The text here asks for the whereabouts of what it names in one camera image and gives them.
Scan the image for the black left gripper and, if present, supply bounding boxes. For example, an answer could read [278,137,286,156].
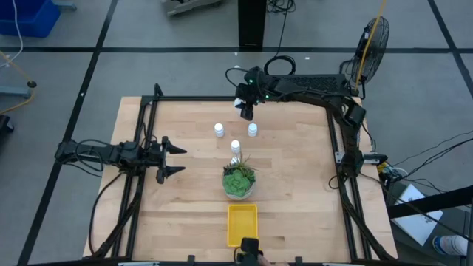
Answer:
[146,135,188,185]

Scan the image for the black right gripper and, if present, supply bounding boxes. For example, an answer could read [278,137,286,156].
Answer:
[235,65,268,122]

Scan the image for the yellow plastic basket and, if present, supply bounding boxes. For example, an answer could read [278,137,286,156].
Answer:
[226,203,259,248]

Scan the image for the spiky green air plant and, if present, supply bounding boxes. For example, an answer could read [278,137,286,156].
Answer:
[223,153,259,175]

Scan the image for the green succulent plant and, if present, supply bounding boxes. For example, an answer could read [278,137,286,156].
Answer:
[223,168,256,197]

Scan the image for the grey triangle-patterned plant pot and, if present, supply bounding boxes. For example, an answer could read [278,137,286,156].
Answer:
[222,173,256,202]

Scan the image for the black pillar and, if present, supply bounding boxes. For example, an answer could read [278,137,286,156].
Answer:
[237,0,268,50]

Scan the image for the grey machine base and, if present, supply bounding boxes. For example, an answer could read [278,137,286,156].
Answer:
[160,0,225,16]

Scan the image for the black round fan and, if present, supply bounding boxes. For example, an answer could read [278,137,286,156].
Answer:
[349,16,391,88]

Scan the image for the power strip with plugs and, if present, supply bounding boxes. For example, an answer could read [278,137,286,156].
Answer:
[376,160,408,183]

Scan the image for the grey stand foot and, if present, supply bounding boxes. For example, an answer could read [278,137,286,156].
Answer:
[0,80,38,100]

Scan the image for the white flat box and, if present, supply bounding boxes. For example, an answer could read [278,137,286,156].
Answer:
[390,183,444,247]

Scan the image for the blue plastic bin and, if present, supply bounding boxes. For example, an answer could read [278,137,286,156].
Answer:
[0,0,62,38]

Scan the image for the black metal beam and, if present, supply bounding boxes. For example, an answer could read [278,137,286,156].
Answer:
[387,184,473,219]

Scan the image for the white and blue object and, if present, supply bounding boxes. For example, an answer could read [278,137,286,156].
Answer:
[432,234,469,257]

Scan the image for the black coiled cable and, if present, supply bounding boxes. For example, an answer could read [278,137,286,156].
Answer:
[263,0,297,77]

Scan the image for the black aluminium table frame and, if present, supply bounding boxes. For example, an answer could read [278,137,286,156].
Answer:
[83,83,398,265]

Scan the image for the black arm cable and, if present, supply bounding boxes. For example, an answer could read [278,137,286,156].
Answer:
[87,171,125,256]

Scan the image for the black table-level camera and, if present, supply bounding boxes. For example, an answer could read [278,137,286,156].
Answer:
[236,237,262,265]

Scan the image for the yellow cable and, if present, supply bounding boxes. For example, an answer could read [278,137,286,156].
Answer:
[0,50,37,116]
[354,0,388,92]

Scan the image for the black cable bundle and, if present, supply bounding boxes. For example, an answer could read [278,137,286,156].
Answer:
[391,137,473,195]

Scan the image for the white cable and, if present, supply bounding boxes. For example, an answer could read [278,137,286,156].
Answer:
[0,0,24,69]

